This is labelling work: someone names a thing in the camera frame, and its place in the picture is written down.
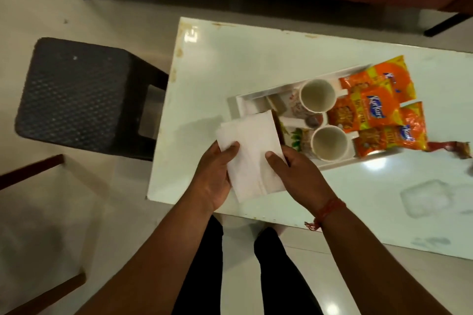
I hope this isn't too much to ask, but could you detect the stack of white napkins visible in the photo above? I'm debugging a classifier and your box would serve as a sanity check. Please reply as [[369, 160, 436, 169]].
[[215, 110, 287, 204]]

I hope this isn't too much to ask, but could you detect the red thread bracelet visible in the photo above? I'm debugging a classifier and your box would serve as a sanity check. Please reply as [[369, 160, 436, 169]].
[[304, 198, 347, 232]]

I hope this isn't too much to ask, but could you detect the wooden chair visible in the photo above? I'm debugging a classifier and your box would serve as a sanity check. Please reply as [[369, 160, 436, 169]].
[[0, 154, 88, 315]]

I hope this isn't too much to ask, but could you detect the person's left leg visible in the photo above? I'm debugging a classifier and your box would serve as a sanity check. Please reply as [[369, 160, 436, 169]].
[[171, 215, 224, 315]]

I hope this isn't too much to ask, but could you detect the floral mug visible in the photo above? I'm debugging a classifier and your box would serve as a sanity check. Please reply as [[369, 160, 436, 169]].
[[301, 125, 361, 162], [288, 78, 349, 119]]

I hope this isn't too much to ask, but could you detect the person's left forearm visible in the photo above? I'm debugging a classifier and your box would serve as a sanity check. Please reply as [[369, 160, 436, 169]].
[[75, 192, 215, 315]]

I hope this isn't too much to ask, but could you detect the black sofa leg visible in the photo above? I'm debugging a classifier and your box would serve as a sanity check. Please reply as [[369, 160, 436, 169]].
[[424, 12, 472, 38]]

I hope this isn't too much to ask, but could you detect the person's right forearm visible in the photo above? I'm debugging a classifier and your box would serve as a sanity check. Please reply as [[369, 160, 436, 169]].
[[320, 207, 453, 315]]

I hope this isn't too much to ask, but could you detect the person's right hand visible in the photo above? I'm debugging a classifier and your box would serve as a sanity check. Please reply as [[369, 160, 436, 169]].
[[265, 145, 336, 217]]

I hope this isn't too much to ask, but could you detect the person's right leg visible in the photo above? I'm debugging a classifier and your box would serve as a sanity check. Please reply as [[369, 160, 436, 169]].
[[254, 228, 324, 315]]

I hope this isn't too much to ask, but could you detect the person's left hand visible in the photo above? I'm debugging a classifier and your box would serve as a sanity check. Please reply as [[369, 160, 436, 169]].
[[184, 141, 241, 213]]

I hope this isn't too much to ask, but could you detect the red candy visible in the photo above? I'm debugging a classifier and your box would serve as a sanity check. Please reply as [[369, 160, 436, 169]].
[[427, 141, 459, 153]]

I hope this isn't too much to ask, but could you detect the clear plastic container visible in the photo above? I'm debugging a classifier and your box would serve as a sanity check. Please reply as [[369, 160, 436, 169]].
[[400, 179, 453, 220]]

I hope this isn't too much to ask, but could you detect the white floral tray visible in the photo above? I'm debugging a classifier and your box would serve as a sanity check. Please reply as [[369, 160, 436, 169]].
[[227, 63, 404, 171]]

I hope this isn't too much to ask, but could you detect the person's leg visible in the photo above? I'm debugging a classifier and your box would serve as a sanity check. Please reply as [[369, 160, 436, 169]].
[[171, 215, 224, 315], [254, 228, 324, 315]]

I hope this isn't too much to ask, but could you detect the black plastic stool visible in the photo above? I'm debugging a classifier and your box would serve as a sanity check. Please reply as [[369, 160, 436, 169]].
[[14, 37, 169, 161]]

